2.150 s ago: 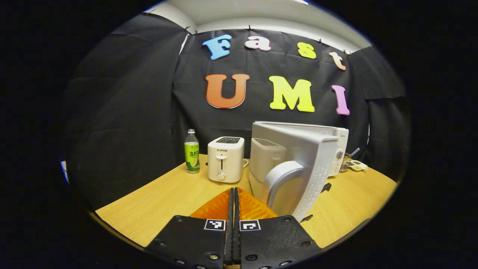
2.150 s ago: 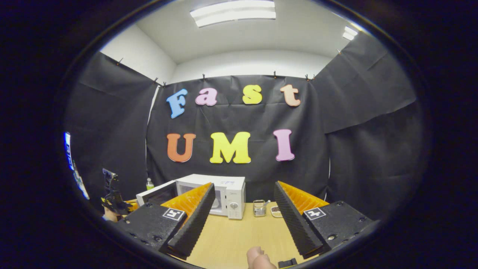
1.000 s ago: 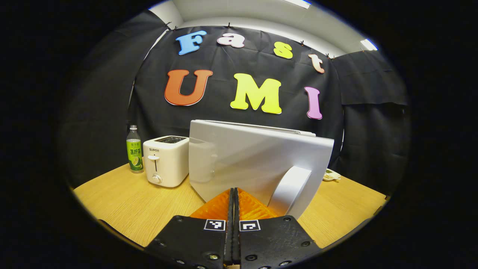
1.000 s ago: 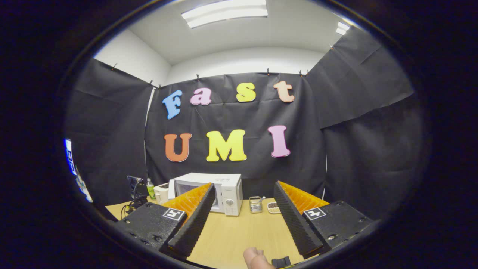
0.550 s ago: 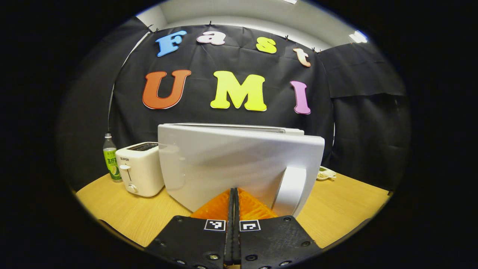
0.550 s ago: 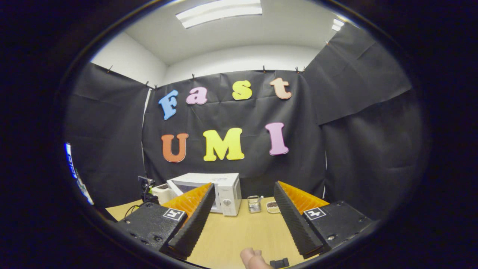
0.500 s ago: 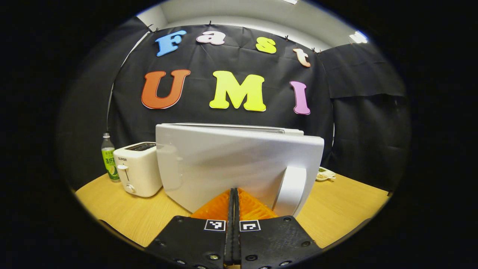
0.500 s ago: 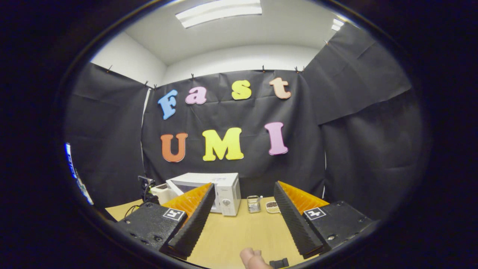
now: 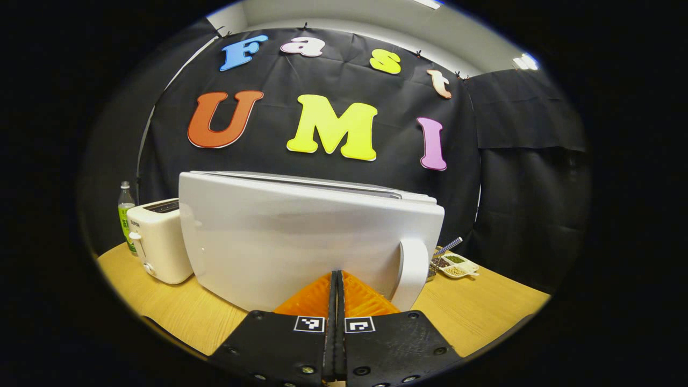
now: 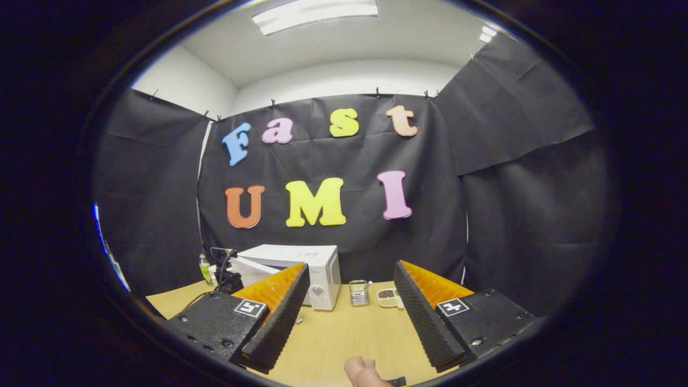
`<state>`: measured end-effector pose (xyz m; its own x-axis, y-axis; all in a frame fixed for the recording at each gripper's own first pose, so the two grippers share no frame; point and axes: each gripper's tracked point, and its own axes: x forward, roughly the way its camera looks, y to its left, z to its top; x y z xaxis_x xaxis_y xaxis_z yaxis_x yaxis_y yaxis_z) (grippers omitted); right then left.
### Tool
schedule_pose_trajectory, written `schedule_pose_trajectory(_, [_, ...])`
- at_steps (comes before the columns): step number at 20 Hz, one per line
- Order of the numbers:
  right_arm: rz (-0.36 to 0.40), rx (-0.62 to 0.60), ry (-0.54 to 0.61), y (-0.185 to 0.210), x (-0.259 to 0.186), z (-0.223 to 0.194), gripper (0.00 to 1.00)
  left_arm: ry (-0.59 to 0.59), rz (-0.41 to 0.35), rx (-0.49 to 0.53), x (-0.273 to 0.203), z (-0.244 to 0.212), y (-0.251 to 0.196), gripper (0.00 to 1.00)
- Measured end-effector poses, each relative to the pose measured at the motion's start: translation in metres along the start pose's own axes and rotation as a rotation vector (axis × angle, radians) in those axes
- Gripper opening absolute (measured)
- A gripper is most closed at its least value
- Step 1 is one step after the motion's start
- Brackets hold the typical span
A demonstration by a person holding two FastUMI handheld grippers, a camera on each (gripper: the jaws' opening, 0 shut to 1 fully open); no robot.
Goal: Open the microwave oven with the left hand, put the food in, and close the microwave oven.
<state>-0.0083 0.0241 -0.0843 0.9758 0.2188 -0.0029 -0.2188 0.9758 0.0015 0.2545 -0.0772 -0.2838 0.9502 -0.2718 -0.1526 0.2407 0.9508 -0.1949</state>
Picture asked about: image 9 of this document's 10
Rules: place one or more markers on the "small ceiling light panel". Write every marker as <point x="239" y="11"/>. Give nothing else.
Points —
<point x="525" y="62"/>

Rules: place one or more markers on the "white divided snack dish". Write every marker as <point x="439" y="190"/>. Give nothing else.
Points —
<point x="459" y="266"/>

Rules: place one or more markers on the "large ceiling light panel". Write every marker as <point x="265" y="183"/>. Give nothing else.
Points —
<point x="429" y="3"/>

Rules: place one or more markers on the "white microwave oven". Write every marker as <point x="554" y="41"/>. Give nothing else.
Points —
<point x="301" y="236"/>

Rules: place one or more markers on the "green label drink bottle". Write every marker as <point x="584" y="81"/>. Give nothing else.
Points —
<point x="124" y="215"/>

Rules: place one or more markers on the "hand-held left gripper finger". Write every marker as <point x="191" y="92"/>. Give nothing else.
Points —
<point x="332" y="344"/>
<point x="341" y="344"/>

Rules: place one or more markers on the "white toaster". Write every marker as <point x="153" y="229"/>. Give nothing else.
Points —
<point x="161" y="242"/>

